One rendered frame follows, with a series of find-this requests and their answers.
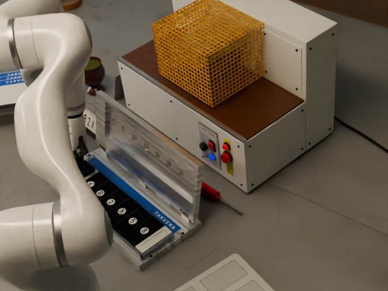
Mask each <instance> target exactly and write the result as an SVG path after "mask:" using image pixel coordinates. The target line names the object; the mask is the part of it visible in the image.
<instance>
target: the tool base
mask: <svg viewBox="0 0 388 291"><path fill-rule="evenodd" d="M98 147H99V148H98V149H97V150H93V151H91V152H90V153H89V154H91V156H88V154H87V155H85V156H84V160H86V161H87V160H89V159H91V158H92V157H94V156H95V157H97V158H98V159H99V160H100V161H102V162H103V163H104V164H105V165H106V166H107V167H109V168H110V169H112V171H113V172H115V173H116V174H117V175H119V176H120V177H121V178H122V179H123V180H125V181H126V182H127V183H128V184H129V185H130V186H132V187H133V188H135V190H137V191H138V192H139V193H140V194H142V195H143V196H144V197H145V198H146V199H148V200H149V201H150V202H151V203H152V204H153V205H155V206H156V207H158V208H159V209H160V210H161V211H162V212H163V213H165V214H166V215H167V216H168V217H169V218H171V219H172V220H173V221H174V222H175V223H177V224H178V225H179V226H181V230H180V231H178V232H177V233H176V234H174V238H172V239H171V240H170V241H168V242H167V243H165V244H164V245H163V246H161V247H160V248H158V249H157V250H156V251H154V252H153V253H152V254H150V255H152V257H151V258H150V257H149V255H148V256H147V257H146V258H145V259H143V260H141V259H140V258H139V257H138V256H137V255H135V254H134V253H133V252H132V251H131V250H130V249H129V248H128V247H127V246H126V245H125V244H124V243H122V242H121V241H120V240H119V239H118V238H117V237H116V236H115V235H113V240H114V241H113V243H112V246H113V247H114V248H115V249H116V250H117V251H118V252H119V253H120V254H122V255H123V256H124V257H125V258H126V259H127V260H128V261H129V262H131V263H132V264H133V265H134V266H135V267H136V268H137V269H138V270H139V271H141V270H143V269H145V268H146V267H147V266H149V265H150V264H151V263H153V262H154V261H156V260H157V259H159V258H160V257H161V256H162V255H164V254H165V253H166V252H168V251H169V250H171V249H172V248H174V247H175V246H176V245H178V244H179V243H180V242H182V241H183V240H185V239H186V238H187V237H189V236H190V235H191V234H193V233H194V232H195V231H197V230H199V229H200V228H201V227H202V222H200V221H199V220H198V219H197V220H195V221H191V220H190V219H189V218H188V216H189V215H188V214H187V213H185V212H184V211H183V210H182V211H179V210H178V209H176V208H175V207H174V206H173V205H172V204H171V207H170V206H169V205H168V204H167V203H165V202H164V201H163V200H162V199H160V198H159V197H158V196H157V195H156V192H155V191H154V190H153V189H152V188H150V187H149V186H148V185H147V184H146V183H145V180H144V179H143V178H141V177H140V176H138V177H137V176H135V175H134V174H133V173H132V172H131V171H129V170H128V171H129V172H127V171H126V170H125V169H123V168H122V167H121V166H120V165H118V164H117V163H116V162H115V159H114V158H113V157H112V156H111V155H109V154H108V153H107V152H106V149H105V148H104V147H103V146H98ZM47 185H48V186H49V187H50V188H51V189H52V190H53V191H54V192H55V193H56V194H57V195H58V196H59V197H60V194H59V192H58V190H57V188H56V187H55V186H53V185H52V184H50V183H49V182H47ZM182 232H184V234H181V233H182Z"/></svg>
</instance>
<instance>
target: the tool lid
mask: <svg viewBox="0 0 388 291"><path fill-rule="evenodd" d="M114 120H115V122H116V125H115V124H114ZM124 128H125V129H126V133H125V131H124ZM135 136H136V137H137V141H136V140H135ZM96 144H97V145H98V146H103V147H104V148H105V149H106V152H107V153H108V154H109V155H111V156H112V157H113V158H114V159H115V162H116V163H117V164H118V165H120V166H121V167H122V168H123V169H125V170H126V171H127V172H129V171H131V172H132V173H133V174H134V175H135V176H137V177H138V176H140V177H141V178H143V179H144V180H145V183H146V184H147V185H148V186H149V187H150V188H152V189H153V190H154V191H155V192H156V195H157V196H158V197H159V198H160V199H162V200H163V201H164V202H165V203H167V204H168V205H169V206H170V207H171V204H172V205H173V206H174V207H175V208H176V209H178V210H179V211H182V210H183V211H184V212H185V213H187V214H188V215H189V216H188V218H189V219H190V220H191V221H195V220H197V219H198V216H199V205H200V194H201V188H202V178H203V167H204V164H203V163H201V161H199V160H197V159H196V158H195V157H193V156H192V155H191V154H189V153H188V152H186V151H185V150H183V149H182V148H181V147H179V146H178V145H177V144H175V143H174V142H172V141H171V140H170V139H168V138H167V137H166V136H164V135H163V134H161V133H160V132H158V131H157V130H156V129H154V128H153V127H152V126H150V125H149V124H147V123H146V122H145V121H143V120H142V119H141V118H139V117H138V116H136V115H135V114H133V113H132V112H131V111H129V110H128V109H127V108H125V107H124V106H123V105H121V104H120V103H118V102H117V101H116V100H114V99H113V98H111V97H110V96H108V94H106V93H104V92H103V91H102V90H100V91H97V92H96ZM146 144H147V145H148V149H147V148H146ZM156 152H158V153H159V156H160V158H158V156H157V154H156ZM168 161H170V163H171V167H170V166H169V163H168ZM180 169H181V170H182V171H183V174H184V176H182V175H181V173H180ZM128 170H129V171H128Z"/></svg>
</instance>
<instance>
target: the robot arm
mask: <svg viewBox="0 0 388 291"><path fill-rule="evenodd" d="M91 53H92V37H91V33H90V31H89V28H88V26H87V24H86V23H85V22H84V21H83V20H82V19H81V18H80V17H78V16H76V15H74V14H70V13H65V11H64V8H63V6H62V2H61V0H9V1H7V2H6V3H4V4H2V5H1V6H0V71H7V70H17V69H19V70H20V73H21V76H22V78H23V81H24V83H25V85H26V86H27V89H26V90H25V91H24V92H23V93H22V94H21V95H20V96H19V98H18V100H17V102H16V105H15V110H14V125H15V133H16V142H17V148H18V153H19V155H20V158H21V160H22V161H23V163H24V164H25V166H26V167H27V168H28V169H29V170H30V171H31V172H32V173H33V174H34V175H36V176H38V177H39V178H41V179H43V180H45V181H47V182H49V183H50V184H52V185H53V186H55V187H56V188H57V190H58V192H59V194H60V200H59V201H57V202H51V203H42V204H34V205H30V206H21V207H15V208H9V209H6V210H2V211H0V279H2V280H3V281H5V282H7V283H8V284H10V285H12V286H14V287H16V288H18V289H20V290H22V291H100V289H99V284H98V280H97V277H96V274H95V272H94V270H93V268H92V267H91V266H90V265H89V264H90V263H93V262H96V261H98V260H100V259H101V258H103V257H104V256H105V255H106V254H107V253H108V252H109V250H110V248H111V246H112V243H113V241H114V240H113V227H112V224H111V221H110V217H109V216H108V213H107V212H106V210H105V208H104V207H103V205H102V204H101V202H100V201H99V199H98V198H97V196H96V195H95V194H94V192H93V191H92V189H91V188H90V186H89V185H88V183H87V182H86V180H85V178H84V177H83V175H82V173H81V171H80V169H79V168H81V167H83V166H84V155H85V154H87V153H88V149H87V147H86V142H87V137H86V129H85V121H84V115H83V113H84V110H85V73H84V69H85V67H86V66H87V64H88V61H89V59H90V57H91ZM78 144H79V145H78ZM77 149H80V152H79V153H77V151H76V150H77Z"/></svg>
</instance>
